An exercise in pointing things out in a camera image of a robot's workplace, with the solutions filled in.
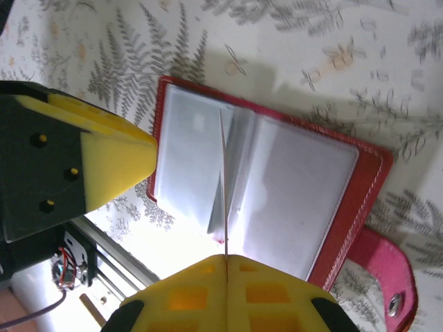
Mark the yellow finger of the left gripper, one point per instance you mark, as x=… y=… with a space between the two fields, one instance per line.
x=104 y=119
x=114 y=166

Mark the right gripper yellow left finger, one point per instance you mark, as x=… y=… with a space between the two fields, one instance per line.
x=180 y=304

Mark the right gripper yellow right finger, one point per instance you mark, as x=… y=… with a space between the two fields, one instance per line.
x=277 y=304

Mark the white VIP card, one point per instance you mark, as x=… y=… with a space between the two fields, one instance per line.
x=225 y=221

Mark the red leather card holder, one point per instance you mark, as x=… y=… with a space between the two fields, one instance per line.
x=372 y=180

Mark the floral patterned table mat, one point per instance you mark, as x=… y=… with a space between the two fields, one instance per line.
x=277 y=34

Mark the long aluminium base rail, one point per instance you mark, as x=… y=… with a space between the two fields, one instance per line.
x=114 y=256

